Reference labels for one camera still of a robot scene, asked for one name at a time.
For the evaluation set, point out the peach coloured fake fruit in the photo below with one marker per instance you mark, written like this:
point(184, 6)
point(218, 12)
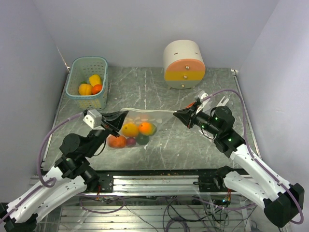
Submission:
point(85, 89)

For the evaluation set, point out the dark green fake avocado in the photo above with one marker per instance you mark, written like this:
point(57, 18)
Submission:
point(142, 139)

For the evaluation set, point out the orange green fake mango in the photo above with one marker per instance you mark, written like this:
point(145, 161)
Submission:
point(147, 128)

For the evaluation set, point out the yellow fake bell pepper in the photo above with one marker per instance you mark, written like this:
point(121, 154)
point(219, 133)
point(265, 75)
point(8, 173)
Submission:
point(95, 80)

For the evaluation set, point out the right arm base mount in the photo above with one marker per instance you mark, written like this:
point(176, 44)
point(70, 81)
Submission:
point(213, 180)

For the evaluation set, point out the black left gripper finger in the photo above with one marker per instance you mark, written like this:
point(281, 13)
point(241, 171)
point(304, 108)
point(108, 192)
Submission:
point(113, 124)
point(115, 117)

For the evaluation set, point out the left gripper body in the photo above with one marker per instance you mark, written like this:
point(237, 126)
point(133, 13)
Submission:
point(96, 137)

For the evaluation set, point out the round mini drawer cabinet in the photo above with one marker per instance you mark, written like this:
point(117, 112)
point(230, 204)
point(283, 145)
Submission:
point(184, 67)

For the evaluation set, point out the small white plastic clip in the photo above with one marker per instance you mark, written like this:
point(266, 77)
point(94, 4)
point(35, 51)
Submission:
point(223, 102)

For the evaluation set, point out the purple fake fruit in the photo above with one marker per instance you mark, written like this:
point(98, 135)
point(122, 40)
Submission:
point(130, 142)

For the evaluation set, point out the polka dot zip bag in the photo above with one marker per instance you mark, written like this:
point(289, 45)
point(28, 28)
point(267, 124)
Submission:
point(158, 117)

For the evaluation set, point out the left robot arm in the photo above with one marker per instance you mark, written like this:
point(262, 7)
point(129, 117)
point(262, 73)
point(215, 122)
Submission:
point(70, 175)

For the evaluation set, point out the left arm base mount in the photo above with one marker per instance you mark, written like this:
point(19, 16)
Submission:
point(98, 182)

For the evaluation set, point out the yellow orange fake mango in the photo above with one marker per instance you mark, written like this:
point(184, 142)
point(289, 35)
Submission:
point(130, 130)

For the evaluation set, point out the clear red-zip bag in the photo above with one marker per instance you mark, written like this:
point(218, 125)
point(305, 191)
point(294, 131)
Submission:
point(218, 124)

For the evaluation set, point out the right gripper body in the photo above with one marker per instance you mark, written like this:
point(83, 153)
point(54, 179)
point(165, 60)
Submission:
point(204, 121)

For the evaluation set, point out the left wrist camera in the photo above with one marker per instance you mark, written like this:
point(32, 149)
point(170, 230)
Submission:
point(93, 119)

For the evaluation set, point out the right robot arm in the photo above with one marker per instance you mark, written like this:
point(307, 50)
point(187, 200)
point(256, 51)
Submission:
point(280, 200)

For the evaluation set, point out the teal plastic basket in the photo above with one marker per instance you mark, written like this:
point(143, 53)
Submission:
point(82, 68)

